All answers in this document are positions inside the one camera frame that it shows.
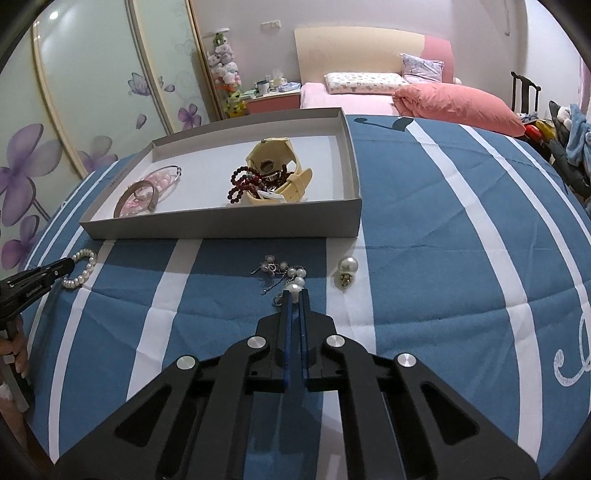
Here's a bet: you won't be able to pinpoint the white patterned pillow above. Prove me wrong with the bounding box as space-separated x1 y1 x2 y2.
324 71 410 96

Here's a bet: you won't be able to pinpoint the blue white striped bedspread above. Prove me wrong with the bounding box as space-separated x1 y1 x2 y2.
21 108 591 480

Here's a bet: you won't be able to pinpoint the white pearl bracelet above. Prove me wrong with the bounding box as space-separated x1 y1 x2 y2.
62 248 98 292

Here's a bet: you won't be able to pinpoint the dark armchair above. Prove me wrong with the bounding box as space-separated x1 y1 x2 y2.
547 99 591 205

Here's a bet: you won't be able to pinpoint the pink bead bracelet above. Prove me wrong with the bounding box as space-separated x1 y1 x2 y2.
122 168 179 216

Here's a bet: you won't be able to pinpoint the person's left forearm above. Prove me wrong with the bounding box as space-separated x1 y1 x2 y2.
0 376 29 446

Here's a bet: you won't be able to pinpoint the dark wooden chair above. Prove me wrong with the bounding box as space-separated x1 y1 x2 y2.
510 70 541 116

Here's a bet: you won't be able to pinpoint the stack of plush toys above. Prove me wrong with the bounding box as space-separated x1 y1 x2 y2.
202 30 246 119

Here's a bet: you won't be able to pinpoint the lavender pillow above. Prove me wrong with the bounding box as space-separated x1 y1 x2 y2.
399 52 444 84

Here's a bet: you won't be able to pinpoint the pearl earring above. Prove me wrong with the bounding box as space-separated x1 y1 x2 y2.
333 257 360 291

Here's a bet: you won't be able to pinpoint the thin silver bangle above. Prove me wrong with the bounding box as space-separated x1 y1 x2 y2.
134 165 184 204

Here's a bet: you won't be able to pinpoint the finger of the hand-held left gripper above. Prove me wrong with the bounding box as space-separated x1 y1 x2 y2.
9 257 76 296

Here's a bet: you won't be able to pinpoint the pearl charm chain bracelet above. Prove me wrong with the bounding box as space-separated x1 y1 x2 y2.
250 253 308 308

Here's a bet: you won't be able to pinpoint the wide dark metal bangle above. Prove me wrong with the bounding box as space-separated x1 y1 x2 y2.
113 181 158 219

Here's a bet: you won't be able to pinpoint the light blue garment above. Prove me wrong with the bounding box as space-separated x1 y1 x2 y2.
565 103 591 172

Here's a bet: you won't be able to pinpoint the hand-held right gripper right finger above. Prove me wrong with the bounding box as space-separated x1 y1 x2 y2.
298 289 542 480

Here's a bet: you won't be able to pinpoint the pink nightstand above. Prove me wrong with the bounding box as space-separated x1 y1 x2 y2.
244 87 304 116

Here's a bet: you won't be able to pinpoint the butterfly print wardrobe door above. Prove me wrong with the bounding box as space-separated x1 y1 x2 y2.
128 0 221 135

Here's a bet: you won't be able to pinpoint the dark red bead bracelet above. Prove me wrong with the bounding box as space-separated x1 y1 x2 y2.
225 165 297 204

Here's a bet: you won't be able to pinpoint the pink pillow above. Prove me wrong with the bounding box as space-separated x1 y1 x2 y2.
392 82 527 137

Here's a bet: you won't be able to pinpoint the person's left hand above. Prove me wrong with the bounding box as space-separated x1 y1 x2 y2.
0 335 27 377

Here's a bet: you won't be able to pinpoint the grey cardboard tray box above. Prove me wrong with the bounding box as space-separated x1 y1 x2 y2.
79 107 363 240

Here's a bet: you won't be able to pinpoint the red yellow toys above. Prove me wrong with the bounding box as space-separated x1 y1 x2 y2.
521 113 555 140

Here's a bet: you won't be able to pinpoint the beige pink bed headboard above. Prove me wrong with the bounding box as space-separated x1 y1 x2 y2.
294 26 456 110

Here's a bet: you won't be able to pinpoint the large purple flower wardrobe door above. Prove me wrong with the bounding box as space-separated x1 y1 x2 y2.
0 23 89 278

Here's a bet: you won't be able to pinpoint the light pink bed sheet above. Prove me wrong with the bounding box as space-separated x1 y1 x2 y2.
300 82 399 112

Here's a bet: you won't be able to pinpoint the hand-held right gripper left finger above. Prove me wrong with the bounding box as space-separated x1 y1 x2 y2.
53 289 297 480

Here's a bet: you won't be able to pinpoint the frosted glass wardrobe door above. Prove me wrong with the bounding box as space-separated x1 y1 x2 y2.
31 0 175 179

